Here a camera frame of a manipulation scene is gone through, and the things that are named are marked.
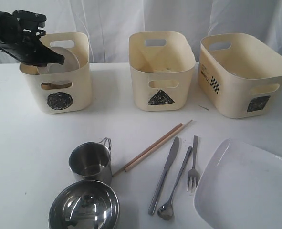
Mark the cream bin with circle mark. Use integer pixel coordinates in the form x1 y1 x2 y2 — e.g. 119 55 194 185
20 32 93 114

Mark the stainless steel bowl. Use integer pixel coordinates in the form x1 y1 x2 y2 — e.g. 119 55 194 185
48 180 120 229

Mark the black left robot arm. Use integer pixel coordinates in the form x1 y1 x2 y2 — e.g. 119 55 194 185
0 10 65 67

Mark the steel spoon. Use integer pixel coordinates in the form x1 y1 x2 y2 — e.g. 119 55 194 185
157 146 193 221

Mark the white background curtain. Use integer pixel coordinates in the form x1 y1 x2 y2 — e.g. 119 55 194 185
0 0 282 62

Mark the white rectangular plate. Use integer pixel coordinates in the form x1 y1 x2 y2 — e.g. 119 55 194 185
194 139 282 229

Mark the cream bin with square mark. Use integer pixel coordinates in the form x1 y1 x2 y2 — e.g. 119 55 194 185
198 33 282 119

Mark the steel fork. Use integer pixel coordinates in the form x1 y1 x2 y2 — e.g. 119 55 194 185
187 135 199 193

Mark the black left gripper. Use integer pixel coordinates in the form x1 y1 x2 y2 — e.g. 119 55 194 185
0 36 65 67

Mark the steel mug with wire handle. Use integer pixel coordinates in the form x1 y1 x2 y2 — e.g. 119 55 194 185
68 137 113 185

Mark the dark wooden chopstick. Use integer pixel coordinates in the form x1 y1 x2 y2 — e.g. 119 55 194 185
113 123 183 177

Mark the steel table knife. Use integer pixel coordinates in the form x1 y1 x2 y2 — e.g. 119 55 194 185
148 136 180 216

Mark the cream bin with triangle mark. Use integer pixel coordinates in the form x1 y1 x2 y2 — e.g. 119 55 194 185
129 31 196 111

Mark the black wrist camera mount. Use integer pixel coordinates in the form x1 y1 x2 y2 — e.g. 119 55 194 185
12 10 47 38

